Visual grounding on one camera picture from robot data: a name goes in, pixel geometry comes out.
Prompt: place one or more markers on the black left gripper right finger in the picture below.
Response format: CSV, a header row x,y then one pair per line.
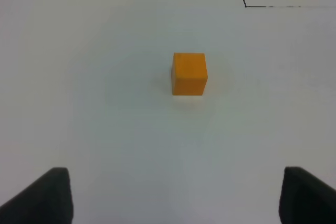
x,y
305,198

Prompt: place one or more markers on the orange cube block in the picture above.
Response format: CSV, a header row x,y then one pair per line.
x,y
188,74

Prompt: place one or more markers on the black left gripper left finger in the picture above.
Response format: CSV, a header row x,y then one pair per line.
x,y
46,200

